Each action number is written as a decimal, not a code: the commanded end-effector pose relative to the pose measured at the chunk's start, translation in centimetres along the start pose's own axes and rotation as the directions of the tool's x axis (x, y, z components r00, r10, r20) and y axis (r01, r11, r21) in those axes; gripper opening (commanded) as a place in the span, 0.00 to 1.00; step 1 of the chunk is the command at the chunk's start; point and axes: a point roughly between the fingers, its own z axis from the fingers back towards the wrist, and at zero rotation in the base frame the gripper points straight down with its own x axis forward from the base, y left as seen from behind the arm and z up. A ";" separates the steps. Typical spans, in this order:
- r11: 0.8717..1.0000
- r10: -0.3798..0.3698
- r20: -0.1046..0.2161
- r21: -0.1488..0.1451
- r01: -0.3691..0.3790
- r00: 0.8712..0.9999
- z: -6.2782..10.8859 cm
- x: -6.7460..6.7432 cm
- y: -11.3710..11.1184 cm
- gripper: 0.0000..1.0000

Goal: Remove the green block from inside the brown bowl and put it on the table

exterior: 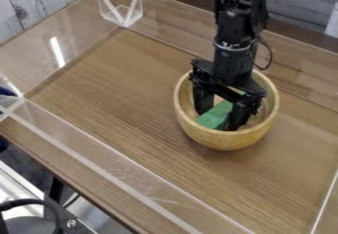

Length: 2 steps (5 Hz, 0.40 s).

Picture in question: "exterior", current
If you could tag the black table leg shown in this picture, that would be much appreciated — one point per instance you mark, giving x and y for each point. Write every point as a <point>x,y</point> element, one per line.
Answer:
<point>57,190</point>

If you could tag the brown wooden bowl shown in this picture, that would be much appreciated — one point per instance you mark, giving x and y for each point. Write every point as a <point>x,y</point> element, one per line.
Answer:
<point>217,139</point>

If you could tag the blue object left edge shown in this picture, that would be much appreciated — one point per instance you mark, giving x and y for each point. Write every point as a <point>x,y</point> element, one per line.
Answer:
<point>7,92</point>

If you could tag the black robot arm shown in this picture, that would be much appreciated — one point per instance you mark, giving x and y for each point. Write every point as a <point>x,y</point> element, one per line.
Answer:
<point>241,19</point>

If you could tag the black metal bracket with screw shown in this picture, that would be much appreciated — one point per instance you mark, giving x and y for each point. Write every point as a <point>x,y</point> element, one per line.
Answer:
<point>61,214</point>

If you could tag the green rectangular block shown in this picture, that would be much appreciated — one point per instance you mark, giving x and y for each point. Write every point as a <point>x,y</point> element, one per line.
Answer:
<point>214,118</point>

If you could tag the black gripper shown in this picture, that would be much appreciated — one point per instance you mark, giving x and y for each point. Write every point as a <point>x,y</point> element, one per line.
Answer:
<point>228,73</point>

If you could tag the clear acrylic enclosure wall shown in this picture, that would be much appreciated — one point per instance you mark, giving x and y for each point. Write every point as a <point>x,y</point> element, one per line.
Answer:
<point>94,71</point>

